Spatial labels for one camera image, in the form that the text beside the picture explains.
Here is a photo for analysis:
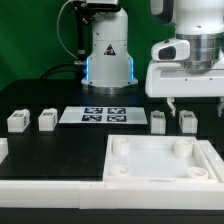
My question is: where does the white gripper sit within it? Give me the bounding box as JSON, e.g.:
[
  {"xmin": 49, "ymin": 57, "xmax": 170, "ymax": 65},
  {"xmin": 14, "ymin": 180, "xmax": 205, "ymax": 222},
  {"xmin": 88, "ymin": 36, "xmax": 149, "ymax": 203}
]
[{"xmin": 145, "ymin": 59, "xmax": 224, "ymax": 117}]

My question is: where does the white square tabletop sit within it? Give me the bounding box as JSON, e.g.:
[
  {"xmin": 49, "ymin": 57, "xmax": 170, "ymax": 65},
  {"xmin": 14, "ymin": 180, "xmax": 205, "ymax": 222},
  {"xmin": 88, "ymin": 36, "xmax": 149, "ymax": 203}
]
[{"xmin": 103, "ymin": 135, "xmax": 220, "ymax": 183}]

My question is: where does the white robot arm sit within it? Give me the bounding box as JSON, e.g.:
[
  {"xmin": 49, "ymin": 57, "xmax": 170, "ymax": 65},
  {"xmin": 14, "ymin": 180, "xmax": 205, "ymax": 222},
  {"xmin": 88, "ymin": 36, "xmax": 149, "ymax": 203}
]
[{"xmin": 82, "ymin": 0, "xmax": 224, "ymax": 111}]

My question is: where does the white tag sheet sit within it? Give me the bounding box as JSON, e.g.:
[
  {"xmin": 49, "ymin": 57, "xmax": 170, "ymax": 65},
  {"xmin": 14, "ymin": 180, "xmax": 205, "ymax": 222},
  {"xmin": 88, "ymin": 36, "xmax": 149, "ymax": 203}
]
[{"xmin": 60, "ymin": 106, "xmax": 147, "ymax": 124}]

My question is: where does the white left fence block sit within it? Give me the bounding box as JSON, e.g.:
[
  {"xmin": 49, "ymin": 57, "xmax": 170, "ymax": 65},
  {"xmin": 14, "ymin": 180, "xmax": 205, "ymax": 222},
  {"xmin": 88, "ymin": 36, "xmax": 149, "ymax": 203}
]
[{"xmin": 0, "ymin": 138, "xmax": 8, "ymax": 164}]

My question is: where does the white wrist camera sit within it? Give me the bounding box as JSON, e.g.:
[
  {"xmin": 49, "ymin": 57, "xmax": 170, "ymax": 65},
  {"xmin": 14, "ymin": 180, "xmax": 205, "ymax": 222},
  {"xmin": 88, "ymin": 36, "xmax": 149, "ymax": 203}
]
[{"xmin": 151, "ymin": 38, "xmax": 190, "ymax": 61}]

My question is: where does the white right fence wall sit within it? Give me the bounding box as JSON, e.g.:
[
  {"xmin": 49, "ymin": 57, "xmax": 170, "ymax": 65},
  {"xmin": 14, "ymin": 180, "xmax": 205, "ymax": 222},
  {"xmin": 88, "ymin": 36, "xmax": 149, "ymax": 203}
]
[{"xmin": 198, "ymin": 140, "xmax": 224, "ymax": 183}]

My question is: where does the white fence wall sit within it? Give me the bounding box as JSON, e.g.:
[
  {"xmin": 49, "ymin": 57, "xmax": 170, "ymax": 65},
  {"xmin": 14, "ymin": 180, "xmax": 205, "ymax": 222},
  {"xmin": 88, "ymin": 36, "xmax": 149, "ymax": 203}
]
[
  {"xmin": 0, "ymin": 180, "xmax": 224, "ymax": 210},
  {"xmin": 198, "ymin": 140, "xmax": 224, "ymax": 183}
]

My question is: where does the black cable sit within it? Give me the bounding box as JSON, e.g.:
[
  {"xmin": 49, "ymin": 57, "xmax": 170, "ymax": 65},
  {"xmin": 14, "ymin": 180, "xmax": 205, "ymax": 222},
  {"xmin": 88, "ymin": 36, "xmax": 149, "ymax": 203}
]
[{"xmin": 39, "ymin": 63, "xmax": 84, "ymax": 80}]

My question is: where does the white front fence wall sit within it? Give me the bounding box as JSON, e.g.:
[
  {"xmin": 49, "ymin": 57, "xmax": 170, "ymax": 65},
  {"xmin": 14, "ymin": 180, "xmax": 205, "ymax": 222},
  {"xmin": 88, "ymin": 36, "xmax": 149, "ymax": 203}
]
[{"xmin": 0, "ymin": 180, "xmax": 224, "ymax": 210}]

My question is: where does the grey cable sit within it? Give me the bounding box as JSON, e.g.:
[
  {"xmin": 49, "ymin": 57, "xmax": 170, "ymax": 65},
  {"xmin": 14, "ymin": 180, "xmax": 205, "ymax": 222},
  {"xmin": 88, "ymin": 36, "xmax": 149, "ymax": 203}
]
[{"xmin": 56, "ymin": 0, "xmax": 83, "ymax": 61}]

